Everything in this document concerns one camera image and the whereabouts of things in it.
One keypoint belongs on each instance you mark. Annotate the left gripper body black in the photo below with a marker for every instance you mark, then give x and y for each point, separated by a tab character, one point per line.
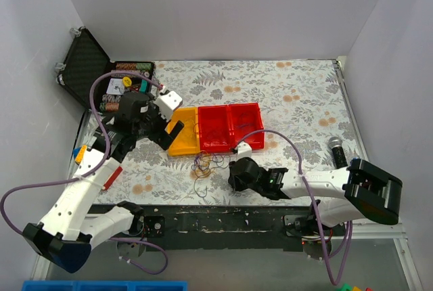
158	128

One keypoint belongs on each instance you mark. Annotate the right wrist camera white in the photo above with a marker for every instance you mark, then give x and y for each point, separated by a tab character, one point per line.
242	150

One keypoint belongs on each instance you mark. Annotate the red white toy block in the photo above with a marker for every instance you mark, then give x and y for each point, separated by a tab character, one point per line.
112	178

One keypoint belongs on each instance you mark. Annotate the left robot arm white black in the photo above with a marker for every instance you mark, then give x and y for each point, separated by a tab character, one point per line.
62	236

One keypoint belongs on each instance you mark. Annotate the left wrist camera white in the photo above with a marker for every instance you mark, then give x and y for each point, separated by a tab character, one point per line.
167	103

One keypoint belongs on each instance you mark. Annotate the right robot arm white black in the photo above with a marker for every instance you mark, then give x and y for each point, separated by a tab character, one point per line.
359	191

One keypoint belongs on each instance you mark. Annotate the red plastic bin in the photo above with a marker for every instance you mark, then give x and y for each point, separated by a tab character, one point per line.
246	118
214	129

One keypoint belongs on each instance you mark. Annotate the blue plastic tray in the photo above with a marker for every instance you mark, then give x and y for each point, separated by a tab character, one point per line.
103	285

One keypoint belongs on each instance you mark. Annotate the green red toy blocks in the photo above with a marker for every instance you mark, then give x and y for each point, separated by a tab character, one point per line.
348	287

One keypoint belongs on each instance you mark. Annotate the yellow toy brick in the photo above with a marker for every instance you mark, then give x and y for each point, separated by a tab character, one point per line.
78	154

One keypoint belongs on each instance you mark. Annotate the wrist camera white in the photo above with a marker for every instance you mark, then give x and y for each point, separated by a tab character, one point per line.
167	103
242	150

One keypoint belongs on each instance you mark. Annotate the black silver microphone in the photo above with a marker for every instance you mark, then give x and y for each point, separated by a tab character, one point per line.
338	155

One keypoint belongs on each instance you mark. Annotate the black poker chip case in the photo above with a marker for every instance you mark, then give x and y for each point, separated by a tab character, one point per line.
86	61

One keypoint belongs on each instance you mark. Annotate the yellow plastic bin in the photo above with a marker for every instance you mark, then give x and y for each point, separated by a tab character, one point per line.
187	141

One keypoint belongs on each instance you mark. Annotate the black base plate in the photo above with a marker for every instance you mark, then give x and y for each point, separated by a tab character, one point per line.
221	227

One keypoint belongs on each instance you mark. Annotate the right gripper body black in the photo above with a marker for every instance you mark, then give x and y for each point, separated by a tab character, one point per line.
233	176

